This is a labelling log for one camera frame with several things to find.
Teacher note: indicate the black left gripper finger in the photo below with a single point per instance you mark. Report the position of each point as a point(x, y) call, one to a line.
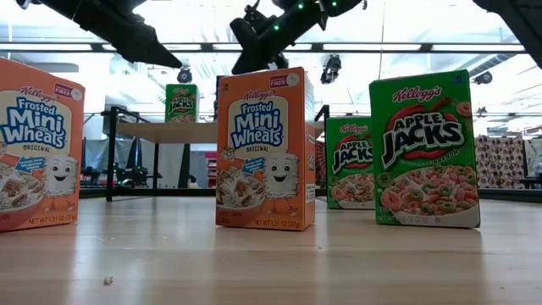
point(152, 40)
point(148, 55)

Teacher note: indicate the green Apple Jacks cereal box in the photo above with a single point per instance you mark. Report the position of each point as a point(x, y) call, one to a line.
point(349, 169)
point(423, 169)
point(182, 106)

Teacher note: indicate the blue Frosted Flakes cereal box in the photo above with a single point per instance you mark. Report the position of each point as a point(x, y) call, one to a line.
point(216, 101)

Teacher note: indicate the orange Frosted Mini Wheats box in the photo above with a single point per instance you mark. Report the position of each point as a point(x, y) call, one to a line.
point(38, 169)
point(262, 169)

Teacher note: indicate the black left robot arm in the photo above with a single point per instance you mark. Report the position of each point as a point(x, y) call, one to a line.
point(84, 17)

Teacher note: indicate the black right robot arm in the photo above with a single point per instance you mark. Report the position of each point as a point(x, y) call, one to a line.
point(305, 19)

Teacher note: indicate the black ceiling spotlight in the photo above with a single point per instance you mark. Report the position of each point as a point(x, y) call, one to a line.
point(185, 77)
point(481, 112)
point(483, 78)

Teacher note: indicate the large black hanging spotlight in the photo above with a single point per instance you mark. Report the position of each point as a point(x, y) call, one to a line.
point(330, 70)

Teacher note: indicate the blue grey cloth divider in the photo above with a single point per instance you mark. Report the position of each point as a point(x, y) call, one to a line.
point(97, 156)

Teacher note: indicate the small black ceiling fixture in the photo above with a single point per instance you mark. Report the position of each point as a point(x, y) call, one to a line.
point(364, 5)

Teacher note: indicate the black background equipment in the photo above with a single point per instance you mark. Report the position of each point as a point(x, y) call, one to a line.
point(131, 175)

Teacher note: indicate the red storage rack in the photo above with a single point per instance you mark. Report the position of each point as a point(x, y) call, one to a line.
point(211, 169)

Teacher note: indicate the orange patterned panel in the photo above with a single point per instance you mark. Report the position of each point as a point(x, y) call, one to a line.
point(320, 165)

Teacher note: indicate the brown patterned fabric divider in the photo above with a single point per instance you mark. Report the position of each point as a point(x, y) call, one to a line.
point(499, 163)

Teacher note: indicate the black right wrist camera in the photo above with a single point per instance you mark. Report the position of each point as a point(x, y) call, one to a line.
point(258, 17)

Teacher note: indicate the black overhead frame beam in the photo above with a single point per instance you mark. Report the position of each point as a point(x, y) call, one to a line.
point(207, 47)

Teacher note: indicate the wooden shelf with black frame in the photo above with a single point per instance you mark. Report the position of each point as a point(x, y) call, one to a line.
point(169, 132)

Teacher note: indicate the black table edge rail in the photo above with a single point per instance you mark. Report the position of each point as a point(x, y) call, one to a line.
point(169, 192)

